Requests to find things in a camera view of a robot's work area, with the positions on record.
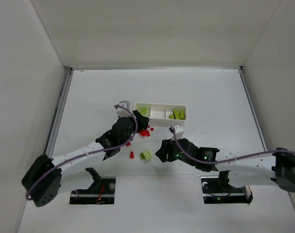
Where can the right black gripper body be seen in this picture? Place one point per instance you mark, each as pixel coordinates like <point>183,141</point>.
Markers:
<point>169,150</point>

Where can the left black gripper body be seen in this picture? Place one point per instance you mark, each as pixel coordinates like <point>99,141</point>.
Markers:
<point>135,122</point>

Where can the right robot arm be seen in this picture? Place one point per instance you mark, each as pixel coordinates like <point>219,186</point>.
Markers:
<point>272,167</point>

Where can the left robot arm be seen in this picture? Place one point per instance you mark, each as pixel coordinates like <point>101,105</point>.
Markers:
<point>45,178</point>

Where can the red lego pile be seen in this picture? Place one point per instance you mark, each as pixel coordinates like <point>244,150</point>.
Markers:
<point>147,132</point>

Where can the white divided container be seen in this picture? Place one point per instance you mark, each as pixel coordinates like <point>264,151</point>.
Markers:
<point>159,114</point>

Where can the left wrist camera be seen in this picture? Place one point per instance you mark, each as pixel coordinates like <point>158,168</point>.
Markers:
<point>122,109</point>

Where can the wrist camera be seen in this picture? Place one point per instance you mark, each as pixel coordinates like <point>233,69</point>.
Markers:
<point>122,109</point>
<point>177,132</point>

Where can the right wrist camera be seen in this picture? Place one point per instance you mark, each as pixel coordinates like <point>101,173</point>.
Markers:
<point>177,132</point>

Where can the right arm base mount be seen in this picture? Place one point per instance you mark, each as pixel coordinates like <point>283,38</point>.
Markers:
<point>217,190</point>

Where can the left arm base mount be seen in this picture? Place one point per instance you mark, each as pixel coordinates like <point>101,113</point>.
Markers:
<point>100,192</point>

